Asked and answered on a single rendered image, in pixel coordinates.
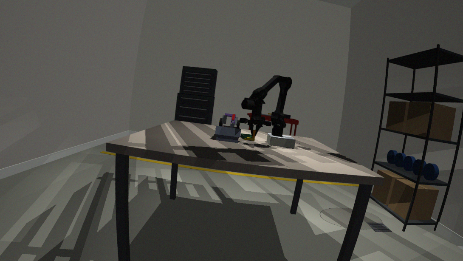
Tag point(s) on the green tray rim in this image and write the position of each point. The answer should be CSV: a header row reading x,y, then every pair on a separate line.
x,y
246,135

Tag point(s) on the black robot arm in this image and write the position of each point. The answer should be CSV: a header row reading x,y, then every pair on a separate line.
x,y
255,102

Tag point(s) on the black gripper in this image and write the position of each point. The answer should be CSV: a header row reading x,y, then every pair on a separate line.
x,y
245,120

